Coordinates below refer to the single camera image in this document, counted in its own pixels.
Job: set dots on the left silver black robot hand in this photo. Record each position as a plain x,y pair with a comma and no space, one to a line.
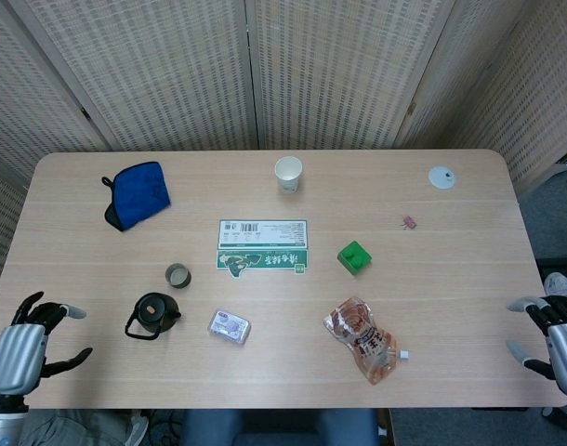
18,353

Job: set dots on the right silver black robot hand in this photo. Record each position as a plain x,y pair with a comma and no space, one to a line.
564,344

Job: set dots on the black cast iron teapot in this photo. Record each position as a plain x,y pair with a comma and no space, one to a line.
151,317

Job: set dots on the dark ceramic tea cup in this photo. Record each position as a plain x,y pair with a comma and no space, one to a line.
177,275

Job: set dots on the white paper cup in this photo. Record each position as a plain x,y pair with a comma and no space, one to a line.
288,176

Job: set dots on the white black sneaker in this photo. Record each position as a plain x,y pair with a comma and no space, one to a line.
560,283

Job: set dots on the black floor stand bar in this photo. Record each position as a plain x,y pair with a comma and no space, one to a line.
560,262

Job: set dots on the grey sneaker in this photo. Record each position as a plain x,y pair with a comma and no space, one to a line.
137,427

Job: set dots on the pink binder clip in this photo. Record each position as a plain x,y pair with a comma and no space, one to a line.
409,222

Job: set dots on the orange spout drink pouch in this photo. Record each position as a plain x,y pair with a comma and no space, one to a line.
365,339

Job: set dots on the blue cloth pot holder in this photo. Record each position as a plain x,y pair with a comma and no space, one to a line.
139,192

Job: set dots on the white round table grommet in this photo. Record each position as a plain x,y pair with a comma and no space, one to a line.
441,179

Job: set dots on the small plastic wrapped packet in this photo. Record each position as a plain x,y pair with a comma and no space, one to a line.
230,326

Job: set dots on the green toy building brick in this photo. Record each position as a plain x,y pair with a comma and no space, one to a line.
354,258

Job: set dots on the blue seat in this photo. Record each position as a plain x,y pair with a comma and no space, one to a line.
274,427

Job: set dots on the green tea packaging card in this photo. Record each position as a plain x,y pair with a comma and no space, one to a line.
274,261

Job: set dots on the woven folding screen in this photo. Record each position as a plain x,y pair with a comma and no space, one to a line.
172,69

